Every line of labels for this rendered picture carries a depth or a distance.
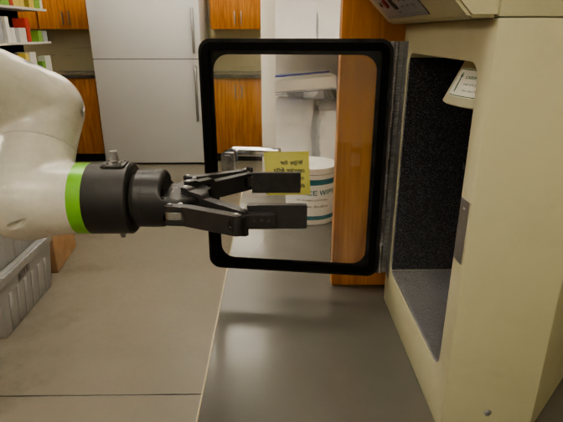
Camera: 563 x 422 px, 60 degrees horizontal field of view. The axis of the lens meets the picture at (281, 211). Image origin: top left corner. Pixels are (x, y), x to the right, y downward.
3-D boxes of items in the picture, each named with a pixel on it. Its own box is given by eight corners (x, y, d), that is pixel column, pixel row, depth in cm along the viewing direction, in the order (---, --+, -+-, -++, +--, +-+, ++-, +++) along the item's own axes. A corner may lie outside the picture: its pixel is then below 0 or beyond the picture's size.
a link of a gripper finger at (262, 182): (251, 192, 70) (252, 191, 70) (300, 192, 70) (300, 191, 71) (251, 172, 69) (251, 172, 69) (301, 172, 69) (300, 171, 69)
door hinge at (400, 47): (385, 271, 87) (404, 40, 74) (388, 278, 85) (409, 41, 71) (376, 271, 87) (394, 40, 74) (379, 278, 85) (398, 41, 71)
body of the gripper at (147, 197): (126, 179, 58) (204, 179, 58) (143, 162, 66) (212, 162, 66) (132, 237, 60) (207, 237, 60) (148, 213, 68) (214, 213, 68)
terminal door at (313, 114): (377, 276, 86) (395, 38, 72) (209, 267, 90) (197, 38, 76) (376, 275, 87) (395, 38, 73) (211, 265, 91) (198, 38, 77)
